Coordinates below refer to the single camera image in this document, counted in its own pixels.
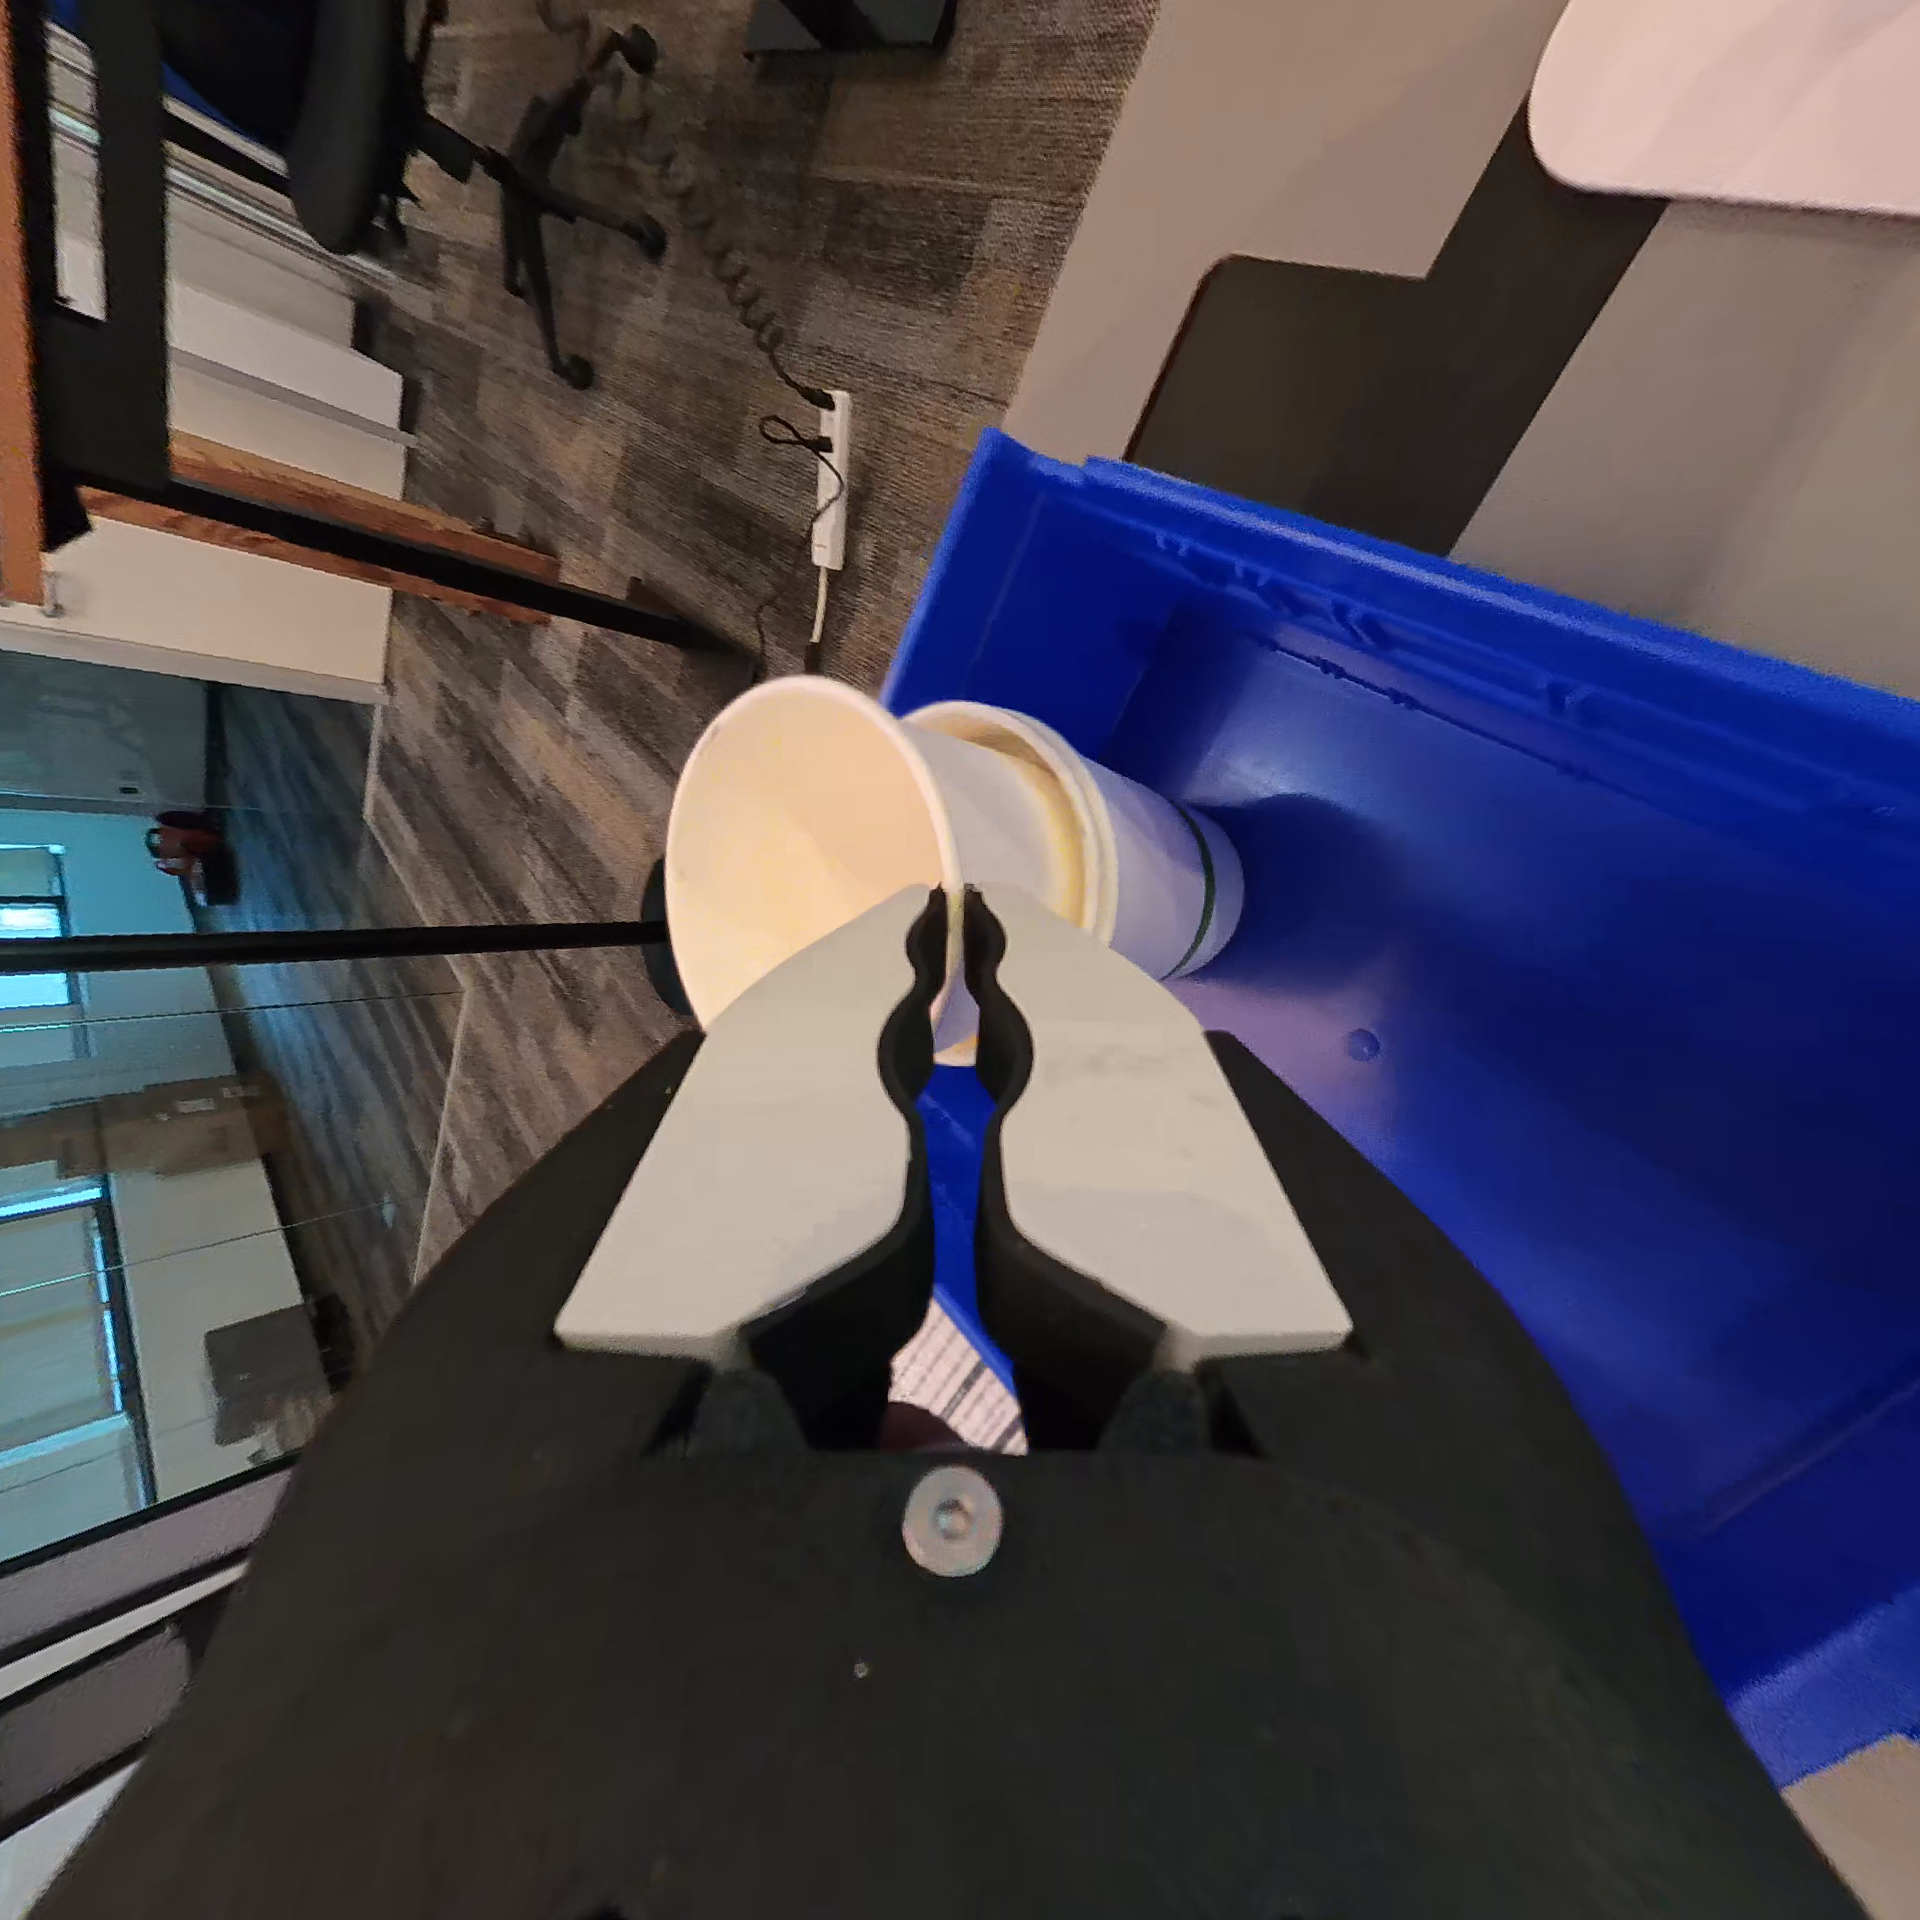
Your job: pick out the wooden post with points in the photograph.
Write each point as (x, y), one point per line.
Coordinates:
(452, 540)

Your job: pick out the blue plastic bin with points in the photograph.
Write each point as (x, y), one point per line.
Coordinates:
(1501, 1050)

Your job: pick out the black standing desk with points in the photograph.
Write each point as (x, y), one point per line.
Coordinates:
(119, 299)

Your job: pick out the white power strip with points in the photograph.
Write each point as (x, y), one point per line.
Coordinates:
(834, 493)

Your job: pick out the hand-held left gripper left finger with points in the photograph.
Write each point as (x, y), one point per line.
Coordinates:
(751, 1184)

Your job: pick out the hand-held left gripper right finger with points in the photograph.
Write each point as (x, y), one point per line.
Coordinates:
(1155, 1184)

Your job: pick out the black metal pole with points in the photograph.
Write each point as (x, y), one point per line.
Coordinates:
(301, 944)

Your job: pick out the black office chair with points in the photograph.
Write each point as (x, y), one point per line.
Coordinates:
(339, 120)

